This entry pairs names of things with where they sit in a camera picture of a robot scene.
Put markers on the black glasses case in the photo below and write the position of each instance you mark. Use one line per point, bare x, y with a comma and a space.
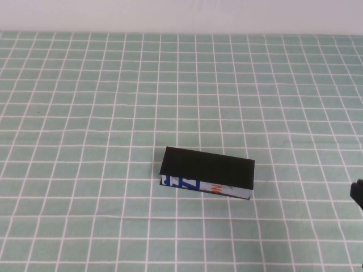
207, 170

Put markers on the green white checked tablecloth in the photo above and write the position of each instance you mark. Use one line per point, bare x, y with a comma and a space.
85, 85

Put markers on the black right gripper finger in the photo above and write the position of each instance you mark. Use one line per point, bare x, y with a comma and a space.
358, 192

